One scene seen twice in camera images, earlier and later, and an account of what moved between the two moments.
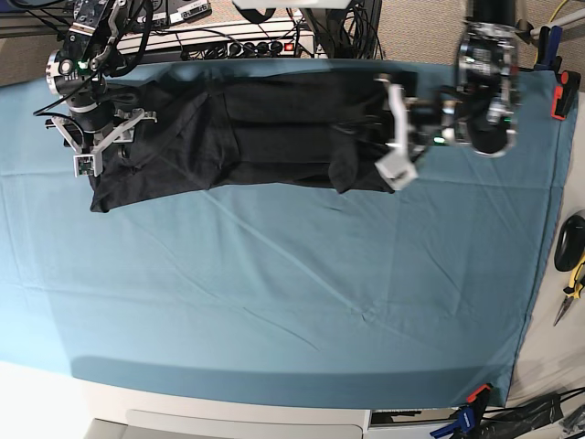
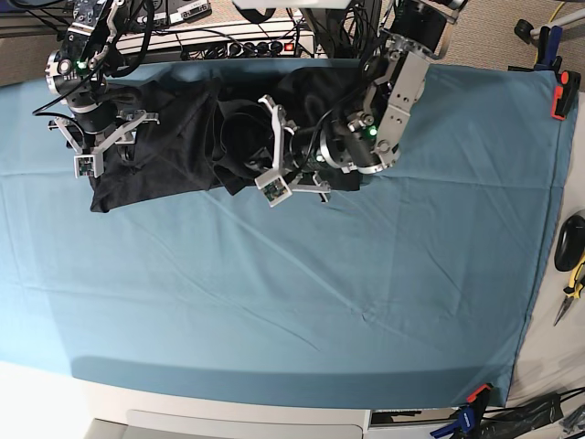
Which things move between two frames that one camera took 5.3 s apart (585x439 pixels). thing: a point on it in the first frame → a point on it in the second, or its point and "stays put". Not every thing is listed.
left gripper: [418, 123] → [301, 153]
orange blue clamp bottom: [470, 419] stays put
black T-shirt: [324, 131] stays put
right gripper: [95, 126] stays put
